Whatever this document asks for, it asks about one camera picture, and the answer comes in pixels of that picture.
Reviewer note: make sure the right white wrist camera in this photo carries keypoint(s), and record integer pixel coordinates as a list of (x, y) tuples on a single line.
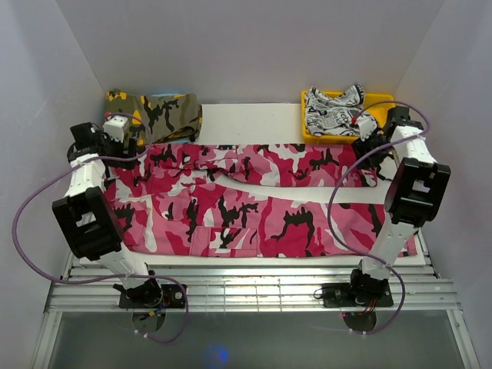
[(366, 124)]

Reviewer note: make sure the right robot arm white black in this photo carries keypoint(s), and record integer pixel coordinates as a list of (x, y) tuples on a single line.
[(413, 197)]

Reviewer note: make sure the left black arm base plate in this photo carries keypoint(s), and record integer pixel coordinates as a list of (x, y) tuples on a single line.
[(171, 297)]

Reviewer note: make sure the green camouflage folded trousers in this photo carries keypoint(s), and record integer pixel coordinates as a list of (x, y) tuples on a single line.
[(158, 118)]

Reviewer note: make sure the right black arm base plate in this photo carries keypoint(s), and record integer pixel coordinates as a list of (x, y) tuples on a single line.
[(341, 295)]

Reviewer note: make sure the pink camouflage trousers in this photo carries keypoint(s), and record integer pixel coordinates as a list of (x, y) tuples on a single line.
[(171, 202)]

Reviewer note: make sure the yellow plastic tray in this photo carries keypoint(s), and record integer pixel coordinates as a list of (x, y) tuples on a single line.
[(374, 104)]

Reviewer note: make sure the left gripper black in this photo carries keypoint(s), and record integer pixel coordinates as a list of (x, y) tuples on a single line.
[(132, 149)]

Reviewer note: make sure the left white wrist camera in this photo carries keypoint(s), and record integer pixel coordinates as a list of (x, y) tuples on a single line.
[(117, 128)]

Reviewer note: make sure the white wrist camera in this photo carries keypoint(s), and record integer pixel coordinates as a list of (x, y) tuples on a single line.
[(366, 124), (117, 128)]

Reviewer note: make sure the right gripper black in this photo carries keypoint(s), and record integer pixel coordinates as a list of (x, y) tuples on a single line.
[(364, 162)]

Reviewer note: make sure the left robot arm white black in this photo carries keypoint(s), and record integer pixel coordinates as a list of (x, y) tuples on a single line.
[(87, 220)]

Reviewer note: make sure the aluminium frame rail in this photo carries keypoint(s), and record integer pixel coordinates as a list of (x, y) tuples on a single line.
[(252, 289)]

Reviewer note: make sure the white black newsprint trousers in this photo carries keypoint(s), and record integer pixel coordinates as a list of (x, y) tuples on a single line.
[(325, 115)]

